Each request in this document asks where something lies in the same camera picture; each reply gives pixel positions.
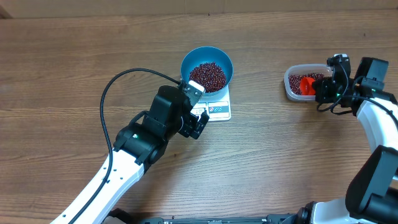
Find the red beans in bowl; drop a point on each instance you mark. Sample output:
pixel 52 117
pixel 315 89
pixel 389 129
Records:
pixel 209 75

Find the clear plastic container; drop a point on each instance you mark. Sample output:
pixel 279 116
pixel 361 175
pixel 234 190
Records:
pixel 304 69

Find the red measuring scoop blue handle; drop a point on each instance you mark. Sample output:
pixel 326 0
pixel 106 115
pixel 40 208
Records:
pixel 306 86

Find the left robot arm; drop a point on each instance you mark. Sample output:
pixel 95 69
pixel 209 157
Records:
pixel 138 146

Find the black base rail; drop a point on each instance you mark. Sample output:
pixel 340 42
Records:
pixel 119 216

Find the white kitchen scale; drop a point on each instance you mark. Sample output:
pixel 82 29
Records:
pixel 217 105

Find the blue bowl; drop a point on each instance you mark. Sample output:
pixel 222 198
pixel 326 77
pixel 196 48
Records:
pixel 207 54

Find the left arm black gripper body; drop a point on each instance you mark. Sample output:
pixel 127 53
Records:
pixel 188 124

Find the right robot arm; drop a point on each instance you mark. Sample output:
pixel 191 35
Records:
pixel 369 197

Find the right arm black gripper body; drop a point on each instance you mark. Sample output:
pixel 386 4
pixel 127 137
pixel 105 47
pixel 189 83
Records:
pixel 328 94

